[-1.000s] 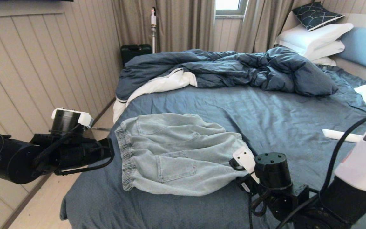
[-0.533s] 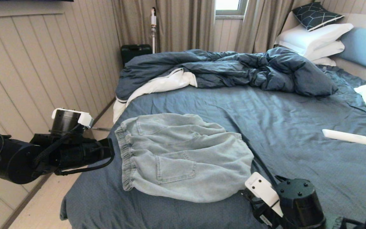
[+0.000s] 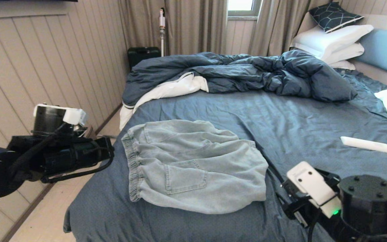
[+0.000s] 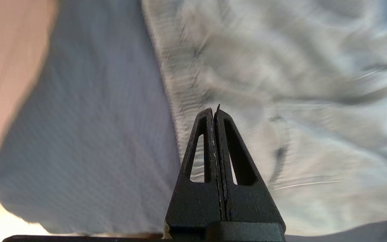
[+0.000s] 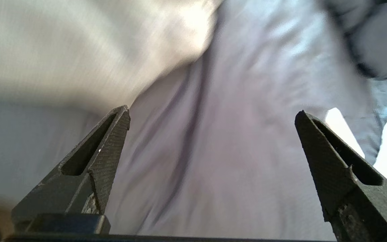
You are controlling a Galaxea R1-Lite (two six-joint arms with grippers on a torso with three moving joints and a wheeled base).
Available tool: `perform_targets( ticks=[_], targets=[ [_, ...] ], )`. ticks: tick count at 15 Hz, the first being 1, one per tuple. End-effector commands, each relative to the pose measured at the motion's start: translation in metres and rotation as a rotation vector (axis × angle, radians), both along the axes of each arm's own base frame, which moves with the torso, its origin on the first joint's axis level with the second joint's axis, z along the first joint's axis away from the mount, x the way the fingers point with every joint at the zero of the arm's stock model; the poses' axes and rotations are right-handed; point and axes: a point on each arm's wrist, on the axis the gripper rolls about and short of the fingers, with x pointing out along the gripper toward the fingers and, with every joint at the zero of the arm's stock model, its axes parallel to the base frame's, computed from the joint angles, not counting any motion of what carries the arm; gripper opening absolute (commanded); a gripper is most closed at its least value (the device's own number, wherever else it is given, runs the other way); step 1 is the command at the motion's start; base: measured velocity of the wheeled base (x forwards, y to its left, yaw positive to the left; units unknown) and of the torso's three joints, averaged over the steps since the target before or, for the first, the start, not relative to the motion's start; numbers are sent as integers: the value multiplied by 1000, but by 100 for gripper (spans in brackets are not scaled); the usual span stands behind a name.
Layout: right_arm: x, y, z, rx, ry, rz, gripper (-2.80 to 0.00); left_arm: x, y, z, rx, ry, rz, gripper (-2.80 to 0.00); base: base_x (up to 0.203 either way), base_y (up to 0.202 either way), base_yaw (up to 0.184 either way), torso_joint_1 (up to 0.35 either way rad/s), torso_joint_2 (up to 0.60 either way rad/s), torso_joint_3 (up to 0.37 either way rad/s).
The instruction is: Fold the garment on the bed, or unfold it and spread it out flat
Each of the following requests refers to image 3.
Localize dark blue white-lined duvet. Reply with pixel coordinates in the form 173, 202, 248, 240
120, 50, 359, 131

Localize medium white pillow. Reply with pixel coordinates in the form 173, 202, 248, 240
321, 43, 365, 65

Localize wide beige curtain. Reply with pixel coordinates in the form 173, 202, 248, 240
118, 0, 228, 56

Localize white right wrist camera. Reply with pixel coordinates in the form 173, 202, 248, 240
287, 161, 342, 219

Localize dark geometric patterned cushion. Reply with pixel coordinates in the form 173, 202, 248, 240
309, 2, 365, 34

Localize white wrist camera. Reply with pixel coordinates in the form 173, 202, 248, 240
76, 109, 88, 127
287, 161, 342, 219

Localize light blue denim shorts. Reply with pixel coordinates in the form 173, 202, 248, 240
121, 120, 269, 215

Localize window with grey frame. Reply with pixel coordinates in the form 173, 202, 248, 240
228, 0, 262, 17

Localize large white pillow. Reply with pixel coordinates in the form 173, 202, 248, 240
293, 24, 375, 60

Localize white stick vacuum cleaner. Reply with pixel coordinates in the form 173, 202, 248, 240
159, 8, 166, 56

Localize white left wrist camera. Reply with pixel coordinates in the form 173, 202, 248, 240
76, 109, 88, 127

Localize white remote control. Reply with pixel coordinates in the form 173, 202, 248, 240
341, 136, 387, 154

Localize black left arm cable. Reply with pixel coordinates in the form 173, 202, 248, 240
41, 155, 115, 184

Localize bed with blue sheet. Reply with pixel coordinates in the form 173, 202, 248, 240
63, 69, 387, 242

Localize beige trash bin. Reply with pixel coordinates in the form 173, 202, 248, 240
76, 125, 95, 138

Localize narrow beige curtain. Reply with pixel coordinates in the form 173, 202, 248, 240
249, 0, 311, 56

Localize black hard suitcase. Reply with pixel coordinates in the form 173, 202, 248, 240
127, 47, 162, 70

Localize small white pillow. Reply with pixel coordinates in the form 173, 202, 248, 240
330, 60, 357, 71

